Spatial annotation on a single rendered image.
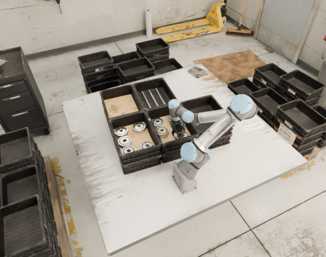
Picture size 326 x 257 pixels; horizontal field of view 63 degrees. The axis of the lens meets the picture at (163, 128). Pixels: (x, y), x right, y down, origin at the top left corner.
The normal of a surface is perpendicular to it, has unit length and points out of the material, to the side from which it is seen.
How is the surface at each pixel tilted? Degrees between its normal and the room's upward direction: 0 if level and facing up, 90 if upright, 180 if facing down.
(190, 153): 51
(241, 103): 37
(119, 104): 0
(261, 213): 0
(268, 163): 0
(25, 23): 90
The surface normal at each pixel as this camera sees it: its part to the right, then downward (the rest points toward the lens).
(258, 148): -0.01, -0.71
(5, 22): 0.43, 0.63
